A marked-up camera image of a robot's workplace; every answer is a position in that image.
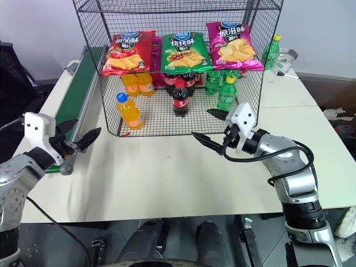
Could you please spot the black metal stand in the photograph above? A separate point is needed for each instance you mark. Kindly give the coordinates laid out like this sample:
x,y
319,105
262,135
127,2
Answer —
x,y
97,246
250,242

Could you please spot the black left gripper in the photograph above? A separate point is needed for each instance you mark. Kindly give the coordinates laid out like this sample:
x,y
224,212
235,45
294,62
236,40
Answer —
x,y
62,146

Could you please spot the green conveyor belt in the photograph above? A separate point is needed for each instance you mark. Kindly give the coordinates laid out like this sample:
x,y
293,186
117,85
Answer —
x,y
75,91

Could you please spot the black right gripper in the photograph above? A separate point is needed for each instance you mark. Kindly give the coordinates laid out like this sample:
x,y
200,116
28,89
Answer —
x,y
231,136

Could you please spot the dark purple snack bag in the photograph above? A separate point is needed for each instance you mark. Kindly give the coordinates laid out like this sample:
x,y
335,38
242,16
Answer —
x,y
156,47

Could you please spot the white marker pen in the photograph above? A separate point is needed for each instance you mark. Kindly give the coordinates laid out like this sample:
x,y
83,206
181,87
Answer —
x,y
287,75

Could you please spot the white plastic packet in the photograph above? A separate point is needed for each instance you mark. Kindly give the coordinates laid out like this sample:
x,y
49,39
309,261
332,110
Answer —
x,y
286,58

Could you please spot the dark rounded shape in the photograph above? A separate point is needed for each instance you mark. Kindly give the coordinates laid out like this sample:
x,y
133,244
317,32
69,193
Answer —
x,y
146,242
212,242

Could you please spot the orange soda bottle blue cap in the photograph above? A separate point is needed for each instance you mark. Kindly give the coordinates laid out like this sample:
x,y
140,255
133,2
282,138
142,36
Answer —
x,y
130,112

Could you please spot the green potato chips bag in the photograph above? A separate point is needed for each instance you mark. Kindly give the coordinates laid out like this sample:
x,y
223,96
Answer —
x,y
185,53

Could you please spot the white shoe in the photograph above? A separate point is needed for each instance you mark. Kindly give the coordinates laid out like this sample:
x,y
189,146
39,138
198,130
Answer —
x,y
346,222

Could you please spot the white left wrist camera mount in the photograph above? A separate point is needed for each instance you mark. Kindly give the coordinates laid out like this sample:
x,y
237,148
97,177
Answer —
x,y
36,129

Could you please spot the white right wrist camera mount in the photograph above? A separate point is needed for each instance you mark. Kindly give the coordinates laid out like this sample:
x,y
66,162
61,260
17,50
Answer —
x,y
244,116

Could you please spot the black mesh office chair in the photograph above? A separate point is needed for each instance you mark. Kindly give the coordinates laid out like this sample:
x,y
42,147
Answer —
x,y
16,72

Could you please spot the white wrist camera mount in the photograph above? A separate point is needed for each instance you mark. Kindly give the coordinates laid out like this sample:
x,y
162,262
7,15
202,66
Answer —
x,y
36,129
244,116

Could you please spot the red potato chips bag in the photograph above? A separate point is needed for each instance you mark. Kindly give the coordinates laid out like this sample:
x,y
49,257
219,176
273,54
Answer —
x,y
128,53

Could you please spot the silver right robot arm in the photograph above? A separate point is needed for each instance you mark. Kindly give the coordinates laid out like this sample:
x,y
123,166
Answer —
x,y
294,178

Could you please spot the white skeleton toy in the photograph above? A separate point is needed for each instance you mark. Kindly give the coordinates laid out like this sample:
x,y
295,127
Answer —
x,y
333,112

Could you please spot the green soda bottle yellow cap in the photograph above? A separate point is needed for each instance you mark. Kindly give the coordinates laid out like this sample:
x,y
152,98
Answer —
x,y
271,53
226,96

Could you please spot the magenta potato chips bag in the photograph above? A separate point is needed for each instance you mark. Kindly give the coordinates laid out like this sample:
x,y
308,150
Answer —
x,y
235,47

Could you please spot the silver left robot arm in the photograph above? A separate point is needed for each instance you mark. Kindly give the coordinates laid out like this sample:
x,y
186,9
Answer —
x,y
16,178

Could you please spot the cola bottle red label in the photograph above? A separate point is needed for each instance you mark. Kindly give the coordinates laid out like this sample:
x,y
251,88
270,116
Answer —
x,y
170,82
189,83
180,103

